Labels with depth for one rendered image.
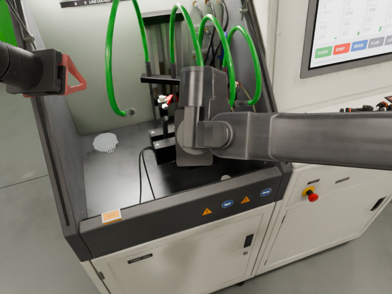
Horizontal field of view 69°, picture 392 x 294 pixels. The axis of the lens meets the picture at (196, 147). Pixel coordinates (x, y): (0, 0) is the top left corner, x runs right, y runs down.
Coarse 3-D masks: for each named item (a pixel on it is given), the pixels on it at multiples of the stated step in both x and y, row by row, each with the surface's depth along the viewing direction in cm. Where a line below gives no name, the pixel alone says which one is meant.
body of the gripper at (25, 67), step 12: (12, 48) 40; (12, 60) 40; (24, 60) 41; (36, 60) 44; (48, 60) 44; (60, 60) 45; (12, 72) 40; (24, 72) 42; (36, 72) 43; (48, 72) 44; (12, 84) 42; (24, 84) 43; (36, 84) 45; (48, 84) 44; (60, 84) 45
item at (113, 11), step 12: (132, 0) 78; (108, 24) 61; (108, 36) 61; (144, 36) 91; (108, 48) 61; (144, 48) 95; (108, 60) 61; (108, 72) 61; (108, 84) 62; (108, 96) 64
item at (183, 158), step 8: (176, 112) 51; (176, 120) 51; (176, 128) 51; (176, 136) 51; (176, 144) 51; (176, 152) 51; (184, 152) 51; (208, 152) 51; (176, 160) 51; (184, 160) 51; (192, 160) 51; (200, 160) 51; (208, 160) 51
